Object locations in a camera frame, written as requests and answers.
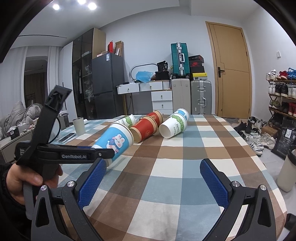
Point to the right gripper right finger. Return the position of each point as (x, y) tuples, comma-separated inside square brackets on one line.
[(258, 222)]

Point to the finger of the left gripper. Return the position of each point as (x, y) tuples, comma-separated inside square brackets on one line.
[(72, 154), (50, 111)]

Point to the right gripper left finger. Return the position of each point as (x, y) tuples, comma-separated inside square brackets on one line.
[(48, 222)]

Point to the blue rabbit paper cup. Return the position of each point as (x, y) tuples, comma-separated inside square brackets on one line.
[(118, 138)]

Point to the left green white paper cup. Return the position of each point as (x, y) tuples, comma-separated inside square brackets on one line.
[(127, 121)]

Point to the green white paper cup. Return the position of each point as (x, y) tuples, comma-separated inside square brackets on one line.
[(174, 125), (127, 121)]

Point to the front red paper cup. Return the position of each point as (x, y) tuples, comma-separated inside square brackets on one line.
[(143, 129)]

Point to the red paper cup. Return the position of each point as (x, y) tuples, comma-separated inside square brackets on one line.
[(143, 129), (157, 116)]

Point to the rear red paper cup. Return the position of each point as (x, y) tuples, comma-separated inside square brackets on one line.
[(157, 116)]

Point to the right green white paper cup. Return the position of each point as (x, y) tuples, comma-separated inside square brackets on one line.
[(174, 125)]

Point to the rear blue white paper cup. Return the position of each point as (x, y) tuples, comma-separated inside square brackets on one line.
[(182, 112)]

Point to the left hand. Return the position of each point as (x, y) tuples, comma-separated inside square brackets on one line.
[(17, 175)]

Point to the smartphone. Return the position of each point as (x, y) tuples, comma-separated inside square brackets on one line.
[(66, 138)]

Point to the beige tumbler mug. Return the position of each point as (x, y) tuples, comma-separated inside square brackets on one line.
[(79, 126)]

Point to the dark glass cabinet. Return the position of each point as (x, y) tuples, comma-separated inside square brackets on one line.
[(85, 48)]

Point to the black refrigerator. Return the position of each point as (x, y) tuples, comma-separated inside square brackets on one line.
[(107, 75)]

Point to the checkered tablecloth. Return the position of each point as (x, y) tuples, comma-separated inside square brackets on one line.
[(154, 190)]

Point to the blue plastic bag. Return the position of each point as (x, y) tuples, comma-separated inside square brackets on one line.
[(144, 76)]

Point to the white drawer desk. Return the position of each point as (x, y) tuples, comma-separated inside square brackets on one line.
[(144, 98)]

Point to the beige suitcase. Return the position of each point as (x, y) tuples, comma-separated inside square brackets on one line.
[(181, 94)]

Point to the teal suitcase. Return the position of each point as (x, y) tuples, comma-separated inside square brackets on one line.
[(180, 60)]

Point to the stacked shoe boxes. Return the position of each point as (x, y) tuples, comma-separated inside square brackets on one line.
[(196, 65)]

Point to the shoe rack with shoes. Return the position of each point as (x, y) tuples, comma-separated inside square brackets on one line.
[(281, 92)]

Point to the silver aluminium suitcase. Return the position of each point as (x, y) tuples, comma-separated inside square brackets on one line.
[(201, 97)]

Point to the wooden door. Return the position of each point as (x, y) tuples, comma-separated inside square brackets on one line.
[(232, 71)]

